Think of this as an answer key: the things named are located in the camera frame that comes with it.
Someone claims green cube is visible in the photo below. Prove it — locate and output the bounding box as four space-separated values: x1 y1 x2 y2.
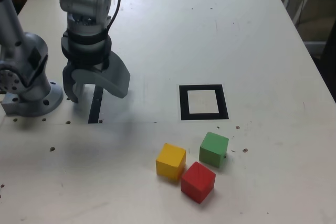
198 131 229 168

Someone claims black tape strip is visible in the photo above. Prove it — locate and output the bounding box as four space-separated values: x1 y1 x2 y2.
88 86 104 124

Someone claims black tape square outline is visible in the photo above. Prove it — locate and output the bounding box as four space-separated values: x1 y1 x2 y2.
178 84 229 121

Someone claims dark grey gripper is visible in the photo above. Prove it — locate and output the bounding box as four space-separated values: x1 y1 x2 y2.
62 52 131 104

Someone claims yellow cube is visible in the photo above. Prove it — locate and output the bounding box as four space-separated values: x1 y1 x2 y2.
155 143 187 182

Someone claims red cube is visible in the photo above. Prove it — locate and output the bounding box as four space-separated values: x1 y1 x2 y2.
180 161 216 204

